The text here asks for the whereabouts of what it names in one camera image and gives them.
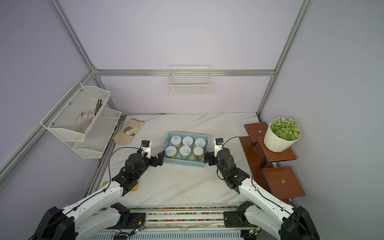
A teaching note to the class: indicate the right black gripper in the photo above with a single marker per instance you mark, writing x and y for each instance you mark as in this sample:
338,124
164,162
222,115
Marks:
211,155

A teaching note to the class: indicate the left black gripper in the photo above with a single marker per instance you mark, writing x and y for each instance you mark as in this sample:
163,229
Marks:
160,157

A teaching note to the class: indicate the orange label can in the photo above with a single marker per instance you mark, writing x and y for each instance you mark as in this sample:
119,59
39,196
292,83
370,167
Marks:
171,152

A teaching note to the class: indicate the upside-down orange can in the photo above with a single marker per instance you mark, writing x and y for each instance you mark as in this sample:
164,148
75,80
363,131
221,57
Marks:
198,153

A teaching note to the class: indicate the yellow label can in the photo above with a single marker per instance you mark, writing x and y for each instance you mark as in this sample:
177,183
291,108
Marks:
200,142

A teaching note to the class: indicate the pink label can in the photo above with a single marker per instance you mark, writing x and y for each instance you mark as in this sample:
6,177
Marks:
188,141
176,141

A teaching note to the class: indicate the light blue plastic basket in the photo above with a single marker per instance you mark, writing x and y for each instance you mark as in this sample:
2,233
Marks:
191,162

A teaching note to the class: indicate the green label can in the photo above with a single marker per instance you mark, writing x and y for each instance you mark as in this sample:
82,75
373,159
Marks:
185,152

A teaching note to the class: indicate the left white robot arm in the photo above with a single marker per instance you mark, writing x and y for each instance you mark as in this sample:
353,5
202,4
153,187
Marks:
99,210

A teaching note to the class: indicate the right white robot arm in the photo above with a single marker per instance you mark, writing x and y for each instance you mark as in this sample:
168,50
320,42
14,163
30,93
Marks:
262,209

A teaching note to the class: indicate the beige work glove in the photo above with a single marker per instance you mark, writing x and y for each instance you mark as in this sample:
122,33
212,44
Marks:
128,132

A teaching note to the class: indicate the yellow plastic scoop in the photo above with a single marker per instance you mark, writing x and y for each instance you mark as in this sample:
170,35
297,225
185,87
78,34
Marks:
135,187

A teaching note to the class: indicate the brown wooden step shelf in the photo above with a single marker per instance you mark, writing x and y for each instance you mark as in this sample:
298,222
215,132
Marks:
279,181

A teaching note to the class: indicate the white pot green plant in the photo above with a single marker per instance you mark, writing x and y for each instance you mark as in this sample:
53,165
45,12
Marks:
281,134

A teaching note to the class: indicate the clear plastic bag in shelf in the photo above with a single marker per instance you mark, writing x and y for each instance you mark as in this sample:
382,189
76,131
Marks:
84,120

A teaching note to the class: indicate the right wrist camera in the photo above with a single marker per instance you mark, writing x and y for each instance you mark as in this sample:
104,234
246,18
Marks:
219,142

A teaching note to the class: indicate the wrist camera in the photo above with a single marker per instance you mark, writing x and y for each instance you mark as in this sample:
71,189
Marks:
219,142
146,148

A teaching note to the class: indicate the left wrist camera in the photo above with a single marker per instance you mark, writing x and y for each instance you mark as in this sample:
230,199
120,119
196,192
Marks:
146,148

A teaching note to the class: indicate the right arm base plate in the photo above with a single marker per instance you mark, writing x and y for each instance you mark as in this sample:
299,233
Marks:
235,219

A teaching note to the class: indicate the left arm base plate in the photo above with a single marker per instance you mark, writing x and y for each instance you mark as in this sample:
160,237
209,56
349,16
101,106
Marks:
131,221

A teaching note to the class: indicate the white wire wall basket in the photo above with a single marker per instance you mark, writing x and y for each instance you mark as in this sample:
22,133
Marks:
188,85

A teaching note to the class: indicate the white wire wall shelf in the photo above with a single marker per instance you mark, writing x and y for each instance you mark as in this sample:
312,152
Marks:
60,121

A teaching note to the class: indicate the aluminium frame rail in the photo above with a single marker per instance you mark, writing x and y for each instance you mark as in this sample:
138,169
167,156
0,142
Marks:
162,73

